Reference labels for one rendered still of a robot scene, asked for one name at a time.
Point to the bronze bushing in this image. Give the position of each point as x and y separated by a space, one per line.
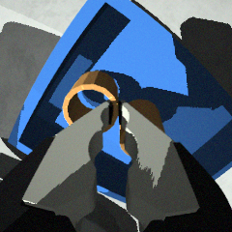
150 111
73 107

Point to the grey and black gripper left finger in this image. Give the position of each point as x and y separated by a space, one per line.
57 178

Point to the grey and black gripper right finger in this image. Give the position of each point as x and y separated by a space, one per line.
166 181

